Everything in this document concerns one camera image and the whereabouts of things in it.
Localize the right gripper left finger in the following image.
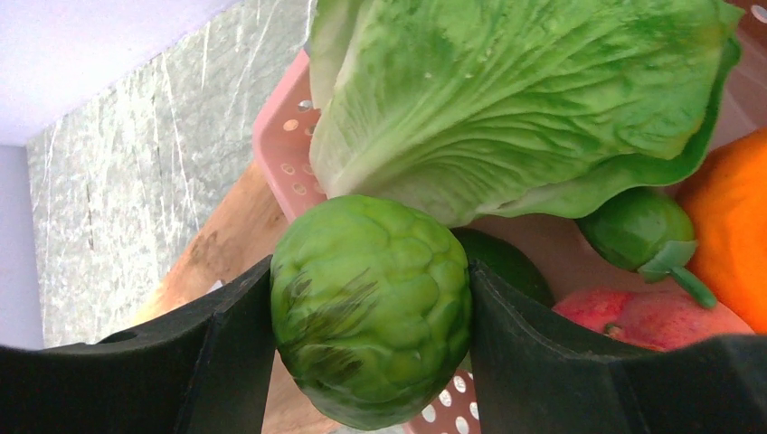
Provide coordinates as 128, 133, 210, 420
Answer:
1, 259, 275, 433

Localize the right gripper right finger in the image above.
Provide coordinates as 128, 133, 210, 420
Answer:
469, 261, 766, 434

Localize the red orange fake peach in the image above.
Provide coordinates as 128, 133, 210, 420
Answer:
553, 287, 754, 351

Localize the bumpy green fake fruit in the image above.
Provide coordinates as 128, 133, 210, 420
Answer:
270, 195, 472, 431

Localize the orange fake fruit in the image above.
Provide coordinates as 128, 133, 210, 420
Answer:
677, 128, 766, 334

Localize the green fake lettuce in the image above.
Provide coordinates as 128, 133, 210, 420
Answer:
308, 0, 744, 226

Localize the pink perforated plastic tray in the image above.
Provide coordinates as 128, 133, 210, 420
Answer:
253, 1, 766, 433

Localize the brown wooden board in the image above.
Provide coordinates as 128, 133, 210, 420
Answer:
133, 163, 340, 433

